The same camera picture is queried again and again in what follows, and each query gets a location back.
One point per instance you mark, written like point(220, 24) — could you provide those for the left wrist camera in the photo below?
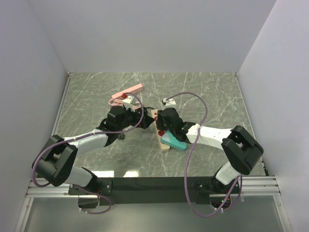
point(128, 101)

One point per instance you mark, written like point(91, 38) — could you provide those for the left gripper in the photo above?
point(146, 122)

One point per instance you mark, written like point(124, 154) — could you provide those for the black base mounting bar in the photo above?
point(130, 190)

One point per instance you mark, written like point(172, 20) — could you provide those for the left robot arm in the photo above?
point(56, 159)

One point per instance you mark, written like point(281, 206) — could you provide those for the aluminium table edge rail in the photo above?
point(57, 116)

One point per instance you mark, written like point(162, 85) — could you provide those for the black power plug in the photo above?
point(121, 136)

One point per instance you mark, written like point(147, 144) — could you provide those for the teal triangular power strip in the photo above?
point(168, 139)

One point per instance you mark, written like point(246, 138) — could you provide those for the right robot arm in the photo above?
point(241, 149)

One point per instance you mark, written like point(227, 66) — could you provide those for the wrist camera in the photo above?
point(169, 102)
point(128, 101)

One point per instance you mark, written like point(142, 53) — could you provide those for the pink power strip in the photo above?
point(134, 89)

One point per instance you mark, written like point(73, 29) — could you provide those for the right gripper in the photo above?
point(159, 122)

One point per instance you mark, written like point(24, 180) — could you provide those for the beige red power strip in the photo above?
point(163, 147)

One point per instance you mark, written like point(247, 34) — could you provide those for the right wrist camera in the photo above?
point(169, 102)

